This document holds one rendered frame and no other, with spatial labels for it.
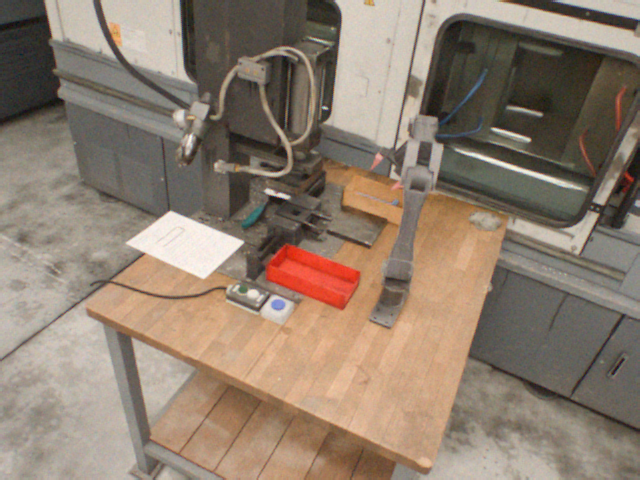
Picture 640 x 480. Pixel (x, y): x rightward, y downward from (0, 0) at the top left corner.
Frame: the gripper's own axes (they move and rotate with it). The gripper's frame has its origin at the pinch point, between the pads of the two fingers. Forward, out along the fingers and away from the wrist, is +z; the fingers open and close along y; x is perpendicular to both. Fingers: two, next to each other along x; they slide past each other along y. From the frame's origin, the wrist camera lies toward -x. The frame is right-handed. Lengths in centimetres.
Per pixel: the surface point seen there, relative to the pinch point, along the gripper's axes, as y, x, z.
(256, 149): 36.1, 21.0, 9.7
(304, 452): -46, 55, 72
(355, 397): -23, 72, 5
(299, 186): 19.3, 27.5, 4.0
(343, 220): -0.5, 7.7, 18.4
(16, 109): 209, -114, 248
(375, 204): -5.7, -2.6, 11.8
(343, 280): -9.3, 34.8, 13.8
